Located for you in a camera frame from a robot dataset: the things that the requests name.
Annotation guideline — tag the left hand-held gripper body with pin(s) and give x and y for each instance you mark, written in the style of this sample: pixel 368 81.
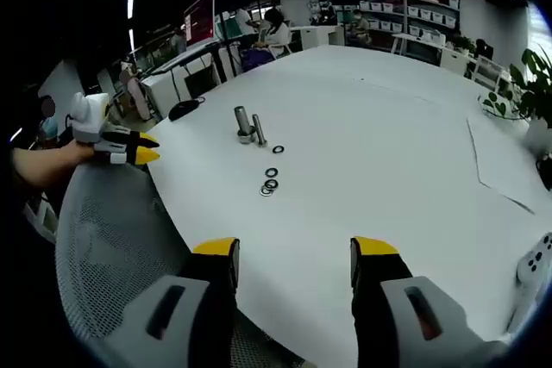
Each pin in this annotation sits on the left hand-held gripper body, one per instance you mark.
pixel 88 118

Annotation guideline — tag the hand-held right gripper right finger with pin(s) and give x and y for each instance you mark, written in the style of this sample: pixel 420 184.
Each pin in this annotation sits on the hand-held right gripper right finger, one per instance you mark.
pixel 397 312

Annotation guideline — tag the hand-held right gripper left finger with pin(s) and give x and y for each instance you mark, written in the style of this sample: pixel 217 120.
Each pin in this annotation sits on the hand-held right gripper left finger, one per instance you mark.
pixel 185 312

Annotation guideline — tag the thick metal threaded stud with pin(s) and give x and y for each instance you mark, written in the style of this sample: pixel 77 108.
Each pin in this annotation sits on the thick metal threaded stud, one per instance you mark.
pixel 241 120

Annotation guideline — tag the thin metal threaded stud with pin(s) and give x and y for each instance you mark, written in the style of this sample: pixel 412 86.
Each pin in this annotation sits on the thin metal threaded stud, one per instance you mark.
pixel 259 131

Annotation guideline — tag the white side desk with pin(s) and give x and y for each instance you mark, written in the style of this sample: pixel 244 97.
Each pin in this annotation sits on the white side desk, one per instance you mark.
pixel 164 92

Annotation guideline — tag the black rounded object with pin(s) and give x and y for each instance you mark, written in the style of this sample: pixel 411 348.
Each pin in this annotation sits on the black rounded object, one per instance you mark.
pixel 183 110

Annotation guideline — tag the grey mesh chair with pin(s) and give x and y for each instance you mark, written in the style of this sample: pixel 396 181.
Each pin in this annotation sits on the grey mesh chair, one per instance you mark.
pixel 112 230

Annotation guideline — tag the red monitor screen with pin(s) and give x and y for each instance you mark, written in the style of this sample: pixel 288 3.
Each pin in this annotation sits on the red monitor screen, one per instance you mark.
pixel 200 19

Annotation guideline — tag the white game controller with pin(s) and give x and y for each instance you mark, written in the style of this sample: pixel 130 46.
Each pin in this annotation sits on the white game controller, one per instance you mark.
pixel 535 269

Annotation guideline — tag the green board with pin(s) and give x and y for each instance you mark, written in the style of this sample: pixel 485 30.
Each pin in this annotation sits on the green board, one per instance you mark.
pixel 228 26

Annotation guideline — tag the purple bag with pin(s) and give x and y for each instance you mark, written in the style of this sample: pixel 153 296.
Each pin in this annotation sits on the purple bag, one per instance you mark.
pixel 259 59

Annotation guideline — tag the white paper sheet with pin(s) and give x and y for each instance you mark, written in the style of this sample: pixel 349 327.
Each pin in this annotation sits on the white paper sheet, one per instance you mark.
pixel 500 157

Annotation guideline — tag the black box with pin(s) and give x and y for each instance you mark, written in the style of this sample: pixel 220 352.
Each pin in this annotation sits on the black box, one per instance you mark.
pixel 545 174

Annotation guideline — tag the white cabinet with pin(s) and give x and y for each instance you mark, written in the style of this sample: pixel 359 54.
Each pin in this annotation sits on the white cabinet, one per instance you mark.
pixel 321 37

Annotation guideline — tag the glass bowl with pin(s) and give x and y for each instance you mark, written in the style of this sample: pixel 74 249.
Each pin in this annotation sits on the glass bowl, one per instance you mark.
pixel 496 116

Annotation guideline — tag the green potted plant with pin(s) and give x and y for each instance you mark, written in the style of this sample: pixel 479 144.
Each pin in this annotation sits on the green potted plant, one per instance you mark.
pixel 539 92

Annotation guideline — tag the shelving unit with white bins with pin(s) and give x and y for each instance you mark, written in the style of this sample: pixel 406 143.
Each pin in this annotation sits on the shelving unit with white bins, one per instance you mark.
pixel 414 10

